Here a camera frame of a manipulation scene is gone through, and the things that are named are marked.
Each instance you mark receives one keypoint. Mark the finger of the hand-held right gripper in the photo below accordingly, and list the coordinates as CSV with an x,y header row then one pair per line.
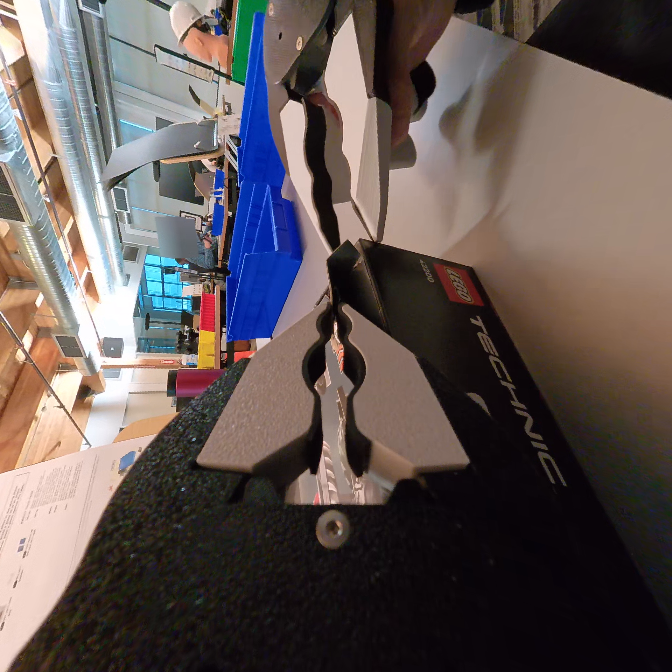
x,y
336,157
374,157

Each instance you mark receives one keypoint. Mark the dark grey panel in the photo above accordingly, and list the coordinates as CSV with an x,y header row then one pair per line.
x,y
157,149

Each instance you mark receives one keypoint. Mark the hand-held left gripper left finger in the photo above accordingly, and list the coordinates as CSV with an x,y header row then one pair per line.
x,y
262,409

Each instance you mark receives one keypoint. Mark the white hard hat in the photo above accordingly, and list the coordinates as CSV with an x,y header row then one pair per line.
x,y
183,18

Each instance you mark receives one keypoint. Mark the yellow bin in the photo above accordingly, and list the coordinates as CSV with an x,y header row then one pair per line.
x,y
207,349

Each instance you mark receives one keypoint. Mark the person's right hand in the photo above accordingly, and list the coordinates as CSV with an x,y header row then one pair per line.
x,y
401,42

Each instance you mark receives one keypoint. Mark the printed paper sheet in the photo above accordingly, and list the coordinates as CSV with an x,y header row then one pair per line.
x,y
47,504

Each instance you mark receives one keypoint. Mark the white sign board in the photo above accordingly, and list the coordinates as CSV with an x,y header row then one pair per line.
x,y
181,62

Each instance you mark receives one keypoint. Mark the black speaker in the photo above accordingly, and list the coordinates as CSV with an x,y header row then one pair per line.
x,y
113,347

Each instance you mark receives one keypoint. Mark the purple bottle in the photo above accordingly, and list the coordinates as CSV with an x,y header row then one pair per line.
x,y
194,383

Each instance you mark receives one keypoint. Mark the mannequin head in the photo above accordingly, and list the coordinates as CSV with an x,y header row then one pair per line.
x,y
207,44

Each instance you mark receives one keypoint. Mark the ceiling air unit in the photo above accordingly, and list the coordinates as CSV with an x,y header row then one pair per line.
x,y
68,346

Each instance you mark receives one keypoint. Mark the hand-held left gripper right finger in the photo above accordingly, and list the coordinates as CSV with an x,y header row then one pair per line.
x,y
404,414

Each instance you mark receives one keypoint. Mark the cardboard sheet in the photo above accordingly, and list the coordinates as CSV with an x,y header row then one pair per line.
x,y
141,430

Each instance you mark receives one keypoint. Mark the blue storage bin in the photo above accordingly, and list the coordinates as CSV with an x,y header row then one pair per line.
x,y
257,299
273,220
260,105

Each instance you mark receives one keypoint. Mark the green board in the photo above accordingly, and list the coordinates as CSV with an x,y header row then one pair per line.
x,y
246,36

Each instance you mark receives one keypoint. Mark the person's black clothing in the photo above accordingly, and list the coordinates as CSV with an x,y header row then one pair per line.
x,y
603,42

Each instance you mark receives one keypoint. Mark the silver ventilation duct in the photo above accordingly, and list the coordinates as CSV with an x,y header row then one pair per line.
x,y
36,246
89,131

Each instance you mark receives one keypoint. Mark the black toy box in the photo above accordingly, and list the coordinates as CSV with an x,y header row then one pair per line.
x,y
420,294

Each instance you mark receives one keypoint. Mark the red bin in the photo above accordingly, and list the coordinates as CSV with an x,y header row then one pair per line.
x,y
208,312

